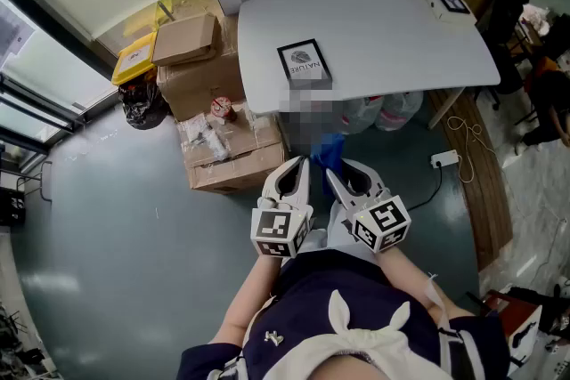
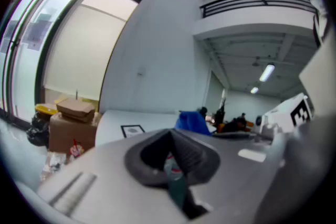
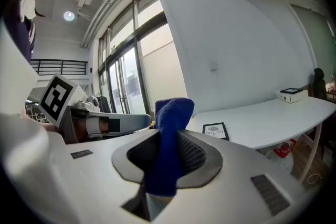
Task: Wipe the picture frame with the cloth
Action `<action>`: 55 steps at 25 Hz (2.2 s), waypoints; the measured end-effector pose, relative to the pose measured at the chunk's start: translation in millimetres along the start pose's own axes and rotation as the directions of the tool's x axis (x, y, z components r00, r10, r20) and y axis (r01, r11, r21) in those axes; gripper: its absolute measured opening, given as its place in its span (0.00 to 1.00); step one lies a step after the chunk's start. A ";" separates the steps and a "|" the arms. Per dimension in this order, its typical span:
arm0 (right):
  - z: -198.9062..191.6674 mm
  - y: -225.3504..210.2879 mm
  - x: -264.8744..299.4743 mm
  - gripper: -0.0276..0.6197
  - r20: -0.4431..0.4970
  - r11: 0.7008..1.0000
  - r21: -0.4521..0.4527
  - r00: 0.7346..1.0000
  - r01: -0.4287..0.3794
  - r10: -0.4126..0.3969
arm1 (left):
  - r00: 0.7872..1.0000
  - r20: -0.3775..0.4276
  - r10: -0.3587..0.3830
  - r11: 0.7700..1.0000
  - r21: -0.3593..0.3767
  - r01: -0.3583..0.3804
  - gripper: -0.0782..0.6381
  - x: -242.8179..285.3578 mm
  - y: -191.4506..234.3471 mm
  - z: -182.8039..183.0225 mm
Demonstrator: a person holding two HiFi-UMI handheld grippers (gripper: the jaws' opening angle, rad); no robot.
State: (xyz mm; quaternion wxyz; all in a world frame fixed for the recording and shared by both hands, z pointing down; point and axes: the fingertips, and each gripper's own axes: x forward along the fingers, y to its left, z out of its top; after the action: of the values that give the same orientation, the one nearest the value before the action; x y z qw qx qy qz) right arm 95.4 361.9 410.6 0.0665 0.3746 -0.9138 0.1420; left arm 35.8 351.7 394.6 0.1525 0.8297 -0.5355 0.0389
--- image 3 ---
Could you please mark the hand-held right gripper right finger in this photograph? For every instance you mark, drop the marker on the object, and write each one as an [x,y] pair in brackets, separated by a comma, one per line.
[212,165]

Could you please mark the blue cloth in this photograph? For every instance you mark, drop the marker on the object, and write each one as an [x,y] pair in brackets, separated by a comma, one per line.
[168,123]

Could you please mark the green glass partition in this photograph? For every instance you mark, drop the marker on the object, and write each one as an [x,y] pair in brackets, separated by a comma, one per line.
[315,42]

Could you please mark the white table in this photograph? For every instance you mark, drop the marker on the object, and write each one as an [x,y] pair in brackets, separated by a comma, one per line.
[262,123]

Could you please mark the black-framed window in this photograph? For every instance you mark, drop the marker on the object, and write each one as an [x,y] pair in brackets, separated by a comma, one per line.
[157,60]

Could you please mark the round ceiling lamp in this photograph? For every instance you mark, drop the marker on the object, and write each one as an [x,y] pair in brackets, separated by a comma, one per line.
[69,16]

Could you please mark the white box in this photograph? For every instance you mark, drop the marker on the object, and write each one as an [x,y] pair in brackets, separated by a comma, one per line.
[291,98]

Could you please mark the black photo frame fingerprint print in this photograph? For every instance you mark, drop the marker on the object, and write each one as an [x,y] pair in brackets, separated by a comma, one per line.
[215,131]

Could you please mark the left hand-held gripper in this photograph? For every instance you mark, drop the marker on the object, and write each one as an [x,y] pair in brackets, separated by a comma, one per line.
[56,98]

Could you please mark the person's left forearm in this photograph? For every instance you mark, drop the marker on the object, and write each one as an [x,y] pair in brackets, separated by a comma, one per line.
[46,126]

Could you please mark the black-framed tree picture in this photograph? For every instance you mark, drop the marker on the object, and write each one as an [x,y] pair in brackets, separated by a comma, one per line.
[291,90]

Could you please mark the navy shirt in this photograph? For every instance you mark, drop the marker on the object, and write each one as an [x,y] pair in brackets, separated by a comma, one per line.
[18,34]

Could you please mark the white bow collar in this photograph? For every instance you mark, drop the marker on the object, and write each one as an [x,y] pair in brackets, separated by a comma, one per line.
[27,8]

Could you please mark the clear bottle red cap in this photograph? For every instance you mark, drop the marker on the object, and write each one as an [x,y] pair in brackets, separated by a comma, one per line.
[284,149]

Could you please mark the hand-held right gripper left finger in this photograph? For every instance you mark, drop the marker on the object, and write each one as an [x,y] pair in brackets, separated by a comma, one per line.
[120,162]

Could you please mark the black railing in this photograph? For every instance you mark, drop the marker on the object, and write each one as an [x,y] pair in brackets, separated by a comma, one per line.
[60,66]

